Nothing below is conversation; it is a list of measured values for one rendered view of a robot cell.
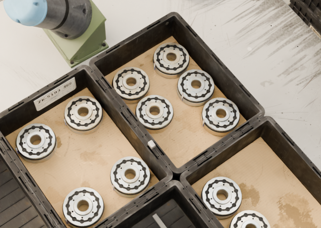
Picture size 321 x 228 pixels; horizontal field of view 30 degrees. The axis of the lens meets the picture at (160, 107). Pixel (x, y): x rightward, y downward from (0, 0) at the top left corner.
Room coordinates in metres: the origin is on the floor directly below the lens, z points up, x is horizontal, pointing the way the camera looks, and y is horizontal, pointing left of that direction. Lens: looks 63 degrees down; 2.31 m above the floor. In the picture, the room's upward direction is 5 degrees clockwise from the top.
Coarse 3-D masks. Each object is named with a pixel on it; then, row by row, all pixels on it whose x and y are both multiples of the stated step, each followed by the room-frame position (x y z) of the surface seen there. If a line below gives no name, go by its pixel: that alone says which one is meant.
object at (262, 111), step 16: (176, 16) 0.99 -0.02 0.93; (144, 32) 0.92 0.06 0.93; (192, 32) 0.95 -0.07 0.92; (112, 48) 0.86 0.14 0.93; (208, 48) 0.89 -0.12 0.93; (224, 64) 0.84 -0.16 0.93; (128, 112) 0.67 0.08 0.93; (144, 128) 0.63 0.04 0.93; (240, 128) 0.66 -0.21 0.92; (192, 160) 0.56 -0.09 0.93; (176, 176) 0.52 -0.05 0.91
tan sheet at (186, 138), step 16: (128, 64) 0.88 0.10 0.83; (144, 64) 0.88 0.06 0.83; (192, 64) 0.89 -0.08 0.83; (112, 80) 0.82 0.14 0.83; (160, 80) 0.83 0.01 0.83; (176, 80) 0.84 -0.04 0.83; (176, 96) 0.79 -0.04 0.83; (224, 96) 0.80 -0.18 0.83; (176, 112) 0.74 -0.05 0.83; (192, 112) 0.74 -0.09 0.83; (176, 128) 0.69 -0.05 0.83; (192, 128) 0.69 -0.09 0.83; (160, 144) 0.64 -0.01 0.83; (176, 144) 0.64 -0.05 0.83; (192, 144) 0.64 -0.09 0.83; (208, 144) 0.65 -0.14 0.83; (176, 160) 0.59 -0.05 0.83
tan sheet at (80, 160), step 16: (48, 112) 0.70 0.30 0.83; (64, 128) 0.66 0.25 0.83; (112, 128) 0.67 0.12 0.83; (32, 144) 0.60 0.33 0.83; (64, 144) 0.61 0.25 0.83; (80, 144) 0.62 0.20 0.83; (96, 144) 0.62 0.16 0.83; (112, 144) 0.62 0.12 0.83; (128, 144) 0.63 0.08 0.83; (48, 160) 0.56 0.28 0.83; (64, 160) 0.57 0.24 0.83; (80, 160) 0.57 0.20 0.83; (96, 160) 0.57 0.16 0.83; (112, 160) 0.58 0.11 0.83; (32, 176) 0.51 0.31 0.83; (48, 176) 0.52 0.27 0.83; (64, 176) 0.52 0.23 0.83; (80, 176) 0.53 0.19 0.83; (96, 176) 0.53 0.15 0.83; (128, 176) 0.54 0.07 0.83; (48, 192) 0.48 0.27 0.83; (64, 192) 0.48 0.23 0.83; (112, 192) 0.49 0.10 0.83; (80, 208) 0.44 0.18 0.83; (112, 208) 0.45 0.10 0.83; (64, 224) 0.40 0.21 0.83
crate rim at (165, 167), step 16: (64, 80) 0.75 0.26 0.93; (96, 80) 0.76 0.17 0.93; (32, 96) 0.70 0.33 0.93; (112, 96) 0.72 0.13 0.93; (144, 144) 0.59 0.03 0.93; (16, 160) 0.52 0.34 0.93; (160, 160) 0.55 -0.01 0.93; (144, 192) 0.46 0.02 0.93; (48, 208) 0.40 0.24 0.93; (128, 208) 0.42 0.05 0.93
